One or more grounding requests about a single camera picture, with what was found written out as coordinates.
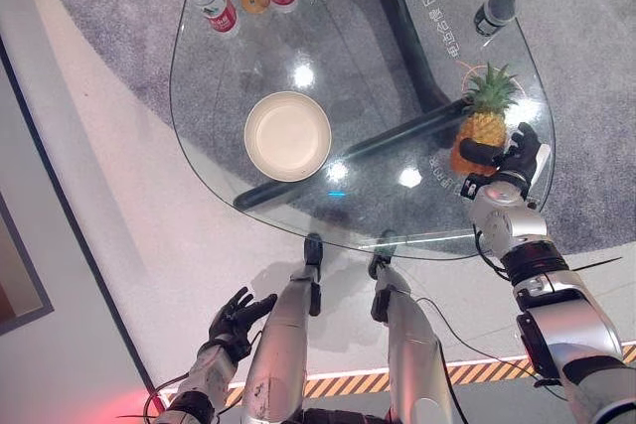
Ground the black cable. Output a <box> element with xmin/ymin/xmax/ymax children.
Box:
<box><xmin>414</xmin><ymin>296</ymin><xmax>567</xmax><ymax>403</ymax></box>

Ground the silver right robot leg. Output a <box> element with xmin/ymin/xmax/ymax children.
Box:
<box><xmin>367</xmin><ymin>228</ymin><xmax>456</xmax><ymax>424</ymax></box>

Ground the silver robot leg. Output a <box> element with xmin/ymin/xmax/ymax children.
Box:
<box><xmin>367</xmin><ymin>228</ymin><xmax>456</xmax><ymax>424</ymax></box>
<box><xmin>239</xmin><ymin>231</ymin><xmax>324</xmax><ymax>424</ymax></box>

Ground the glass table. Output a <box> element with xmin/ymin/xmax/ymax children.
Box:
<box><xmin>168</xmin><ymin>0</ymin><xmax>557</xmax><ymax>261</ymax></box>

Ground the yellow black hazard tape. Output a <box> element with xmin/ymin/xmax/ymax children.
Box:
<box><xmin>158</xmin><ymin>340</ymin><xmax>636</xmax><ymax>408</ymax></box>

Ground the grey carpet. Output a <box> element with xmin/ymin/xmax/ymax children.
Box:
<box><xmin>36</xmin><ymin>0</ymin><xmax>636</xmax><ymax>256</ymax></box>

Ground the yellow pineapple with green crown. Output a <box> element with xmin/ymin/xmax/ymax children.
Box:
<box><xmin>449</xmin><ymin>62</ymin><xmax>521</xmax><ymax>177</ymax></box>

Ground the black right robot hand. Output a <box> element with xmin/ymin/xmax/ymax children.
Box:
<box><xmin>458</xmin><ymin>121</ymin><xmax>552</xmax><ymax>184</ymax></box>

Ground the black microphone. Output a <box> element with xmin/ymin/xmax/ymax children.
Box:
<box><xmin>472</xmin><ymin>0</ymin><xmax>519</xmax><ymax>38</ymax></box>

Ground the silver left robot leg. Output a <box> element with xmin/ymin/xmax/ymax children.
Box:
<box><xmin>239</xmin><ymin>231</ymin><xmax>324</xmax><ymax>424</ymax></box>

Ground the black table base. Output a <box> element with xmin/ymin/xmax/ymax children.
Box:
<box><xmin>233</xmin><ymin>0</ymin><xmax>478</xmax><ymax>211</ymax></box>

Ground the cream round plate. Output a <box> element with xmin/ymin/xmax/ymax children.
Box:
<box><xmin>242</xmin><ymin>90</ymin><xmax>333</xmax><ymax>183</ymax></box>

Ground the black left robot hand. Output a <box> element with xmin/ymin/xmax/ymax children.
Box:
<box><xmin>208</xmin><ymin>286</ymin><xmax>278</xmax><ymax>364</ymax></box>

